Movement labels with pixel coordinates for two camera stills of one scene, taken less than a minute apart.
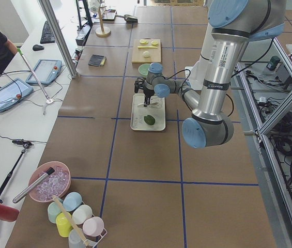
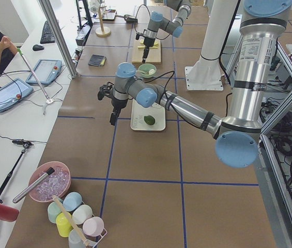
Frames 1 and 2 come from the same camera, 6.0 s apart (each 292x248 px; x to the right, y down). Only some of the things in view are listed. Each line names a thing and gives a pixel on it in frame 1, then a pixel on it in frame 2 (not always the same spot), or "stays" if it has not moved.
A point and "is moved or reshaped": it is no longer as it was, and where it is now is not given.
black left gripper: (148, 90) → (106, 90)
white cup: (81, 214) stays
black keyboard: (47, 36) stays
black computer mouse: (37, 47) stays
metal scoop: (128, 18) stays
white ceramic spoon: (154, 105) is moved or reshaped
